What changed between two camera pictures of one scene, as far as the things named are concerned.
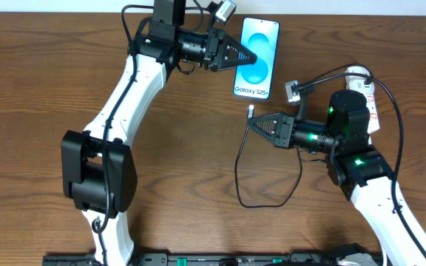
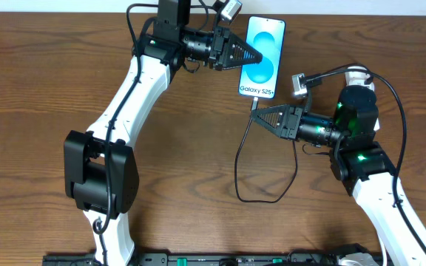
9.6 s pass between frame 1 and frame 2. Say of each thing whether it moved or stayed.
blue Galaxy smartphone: moved
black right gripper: moved
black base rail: stayed
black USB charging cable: moved
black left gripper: stayed
